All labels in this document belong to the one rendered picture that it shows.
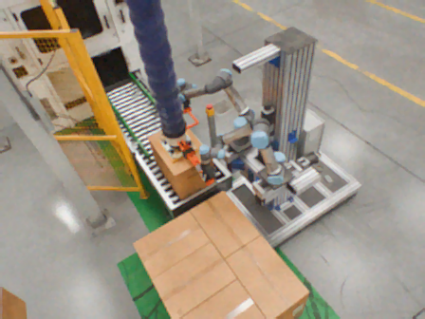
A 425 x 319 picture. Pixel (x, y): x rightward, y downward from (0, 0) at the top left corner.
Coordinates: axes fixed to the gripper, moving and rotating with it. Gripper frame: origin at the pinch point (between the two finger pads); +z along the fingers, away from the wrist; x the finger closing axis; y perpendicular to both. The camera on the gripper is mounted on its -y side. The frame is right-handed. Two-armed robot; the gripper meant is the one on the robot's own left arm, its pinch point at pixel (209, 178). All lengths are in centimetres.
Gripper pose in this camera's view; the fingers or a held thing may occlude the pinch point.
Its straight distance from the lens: 273.7
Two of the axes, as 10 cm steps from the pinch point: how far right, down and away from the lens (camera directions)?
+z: 0.9, 6.5, 7.6
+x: -8.6, 4.4, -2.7
